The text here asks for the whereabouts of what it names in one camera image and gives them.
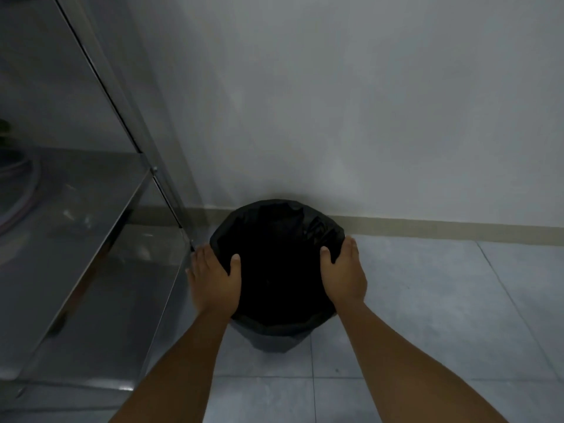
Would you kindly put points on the person's right hand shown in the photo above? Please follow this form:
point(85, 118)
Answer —
point(346, 277)

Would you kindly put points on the person's left forearm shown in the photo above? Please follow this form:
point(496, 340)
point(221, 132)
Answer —
point(176, 370)

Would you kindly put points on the person's left thumb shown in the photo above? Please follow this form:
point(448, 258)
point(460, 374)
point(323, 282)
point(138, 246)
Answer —
point(235, 265)

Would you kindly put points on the person's left hand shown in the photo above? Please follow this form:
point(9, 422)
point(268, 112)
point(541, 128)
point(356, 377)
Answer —
point(214, 279)

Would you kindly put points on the grey waste bin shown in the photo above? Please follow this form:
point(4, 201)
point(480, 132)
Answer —
point(275, 341)

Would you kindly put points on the person's right forearm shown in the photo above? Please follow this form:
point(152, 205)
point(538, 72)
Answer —
point(409, 370)

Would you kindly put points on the black bin liner bag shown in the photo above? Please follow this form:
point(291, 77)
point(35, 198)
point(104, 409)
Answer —
point(275, 268)

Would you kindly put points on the person's right thumb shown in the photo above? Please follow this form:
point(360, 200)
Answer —
point(326, 257)

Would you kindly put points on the stainless steel shelf rack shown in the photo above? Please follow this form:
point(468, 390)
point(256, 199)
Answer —
point(75, 224)

